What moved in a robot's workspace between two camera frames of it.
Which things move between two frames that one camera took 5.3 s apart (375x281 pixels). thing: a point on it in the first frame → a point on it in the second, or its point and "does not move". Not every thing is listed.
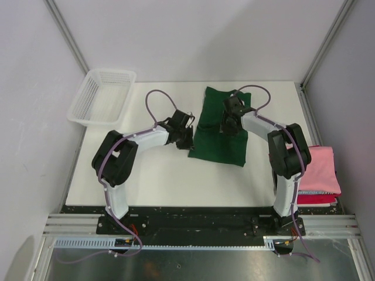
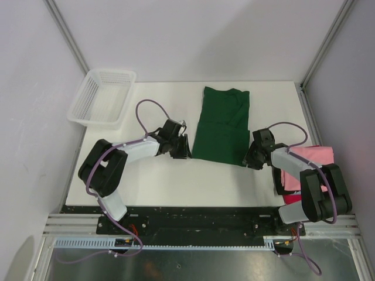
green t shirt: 210,143 does not move
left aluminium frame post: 67,34 does not move
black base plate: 202,222 does not move
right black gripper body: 227,125 → 252,157
